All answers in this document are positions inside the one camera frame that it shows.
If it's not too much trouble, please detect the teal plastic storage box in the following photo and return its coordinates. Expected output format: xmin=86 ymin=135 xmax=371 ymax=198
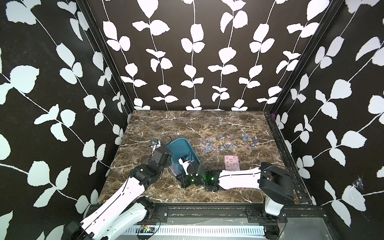
xmin=166 ymin=138 xmax=201 ymax=165

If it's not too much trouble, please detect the pink sticker sheet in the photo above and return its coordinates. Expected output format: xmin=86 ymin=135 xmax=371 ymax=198
xmin=225 ymin=156 xmax=240 ymax=172

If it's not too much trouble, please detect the blue holographic sticker sheet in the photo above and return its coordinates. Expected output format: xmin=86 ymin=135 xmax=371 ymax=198
xmin=169 ymin=164 xmax=184 ymax=178

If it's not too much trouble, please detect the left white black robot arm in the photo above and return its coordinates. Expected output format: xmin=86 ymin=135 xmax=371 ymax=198
xmin=63 ymin=147 xmax=172 ymax=240

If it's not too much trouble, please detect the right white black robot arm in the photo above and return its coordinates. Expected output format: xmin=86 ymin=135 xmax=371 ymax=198
xmin=172 ymin=159 xmax=294 ymax=217

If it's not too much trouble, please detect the small circuit board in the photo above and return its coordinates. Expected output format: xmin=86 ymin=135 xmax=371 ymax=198
xmin=137 ymin=225 xmax=156 ymax=235

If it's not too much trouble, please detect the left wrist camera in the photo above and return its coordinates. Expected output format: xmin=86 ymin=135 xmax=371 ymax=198
xmin=151 ymin=139 xmax=161 ymax=152

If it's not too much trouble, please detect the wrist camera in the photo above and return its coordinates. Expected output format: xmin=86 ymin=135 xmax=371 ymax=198
xmin=151 ymin=139 xmax=161 ymax=152
xmin=178 ymin=155 xmax=192 ymax=175

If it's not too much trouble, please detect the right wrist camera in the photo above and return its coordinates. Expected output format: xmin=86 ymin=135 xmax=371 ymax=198
xmin=178 ymin=155 xmax=192 ymax=175

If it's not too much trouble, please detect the black front mounting rail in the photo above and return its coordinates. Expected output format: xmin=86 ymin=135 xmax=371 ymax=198
xmin=154 ymin=203 xmax=327 ymax=225

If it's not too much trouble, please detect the white perforated cable duct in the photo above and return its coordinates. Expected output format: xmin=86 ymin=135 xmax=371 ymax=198
xmin=122 ymin=225 xmax=265 ymax=238

